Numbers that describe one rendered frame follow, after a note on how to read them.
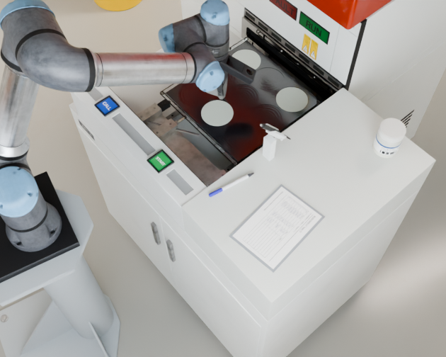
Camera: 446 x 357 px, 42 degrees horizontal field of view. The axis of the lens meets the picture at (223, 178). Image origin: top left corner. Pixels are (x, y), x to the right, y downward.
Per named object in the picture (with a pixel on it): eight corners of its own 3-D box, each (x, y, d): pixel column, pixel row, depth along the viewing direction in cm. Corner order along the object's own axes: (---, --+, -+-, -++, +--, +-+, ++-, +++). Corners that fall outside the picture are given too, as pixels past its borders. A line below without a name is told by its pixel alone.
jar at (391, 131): (383, 134, 163) (391, 112, 155) (403, 149, 161) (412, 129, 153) (367, 146, 161) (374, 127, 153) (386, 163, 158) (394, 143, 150)
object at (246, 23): (244, 35, 201) (245, 14, 193) (336, 110, 183) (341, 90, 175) (241, 37, 200) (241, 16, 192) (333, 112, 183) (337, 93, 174)
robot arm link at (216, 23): (192, 3, 149) (221, -9, 151) (194, 34, 158) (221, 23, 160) (205, 21, 145) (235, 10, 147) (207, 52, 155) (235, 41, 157)
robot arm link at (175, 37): (173, 50, 143) (212, 35, 145) (154, 22, 148) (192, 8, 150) (175, 71, 149) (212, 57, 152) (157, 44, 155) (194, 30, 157)
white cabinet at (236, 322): (216, 144, 280) (212, 17, 210) (365, 287, 241) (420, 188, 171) (108, 222, 258) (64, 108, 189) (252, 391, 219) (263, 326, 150)
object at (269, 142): (275, 142, 162) (279, 113, 151) (285, 151, 161) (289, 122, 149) (260, 154, 160) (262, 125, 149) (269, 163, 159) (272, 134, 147)
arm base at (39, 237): (13, 259, 157) (1, 244, 149) (3, 214, 165) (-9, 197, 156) (67, 241, 160) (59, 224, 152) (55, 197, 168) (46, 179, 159)
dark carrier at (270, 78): (247, 41, 193) (247, 40, 192) (321, 101, 179) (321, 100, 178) (166, 93, 181) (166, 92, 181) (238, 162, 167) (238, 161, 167)
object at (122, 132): (102, 100, 189) (93, 71, 178) (209, 212, 167) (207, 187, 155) (78, 115, 186) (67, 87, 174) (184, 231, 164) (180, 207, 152)
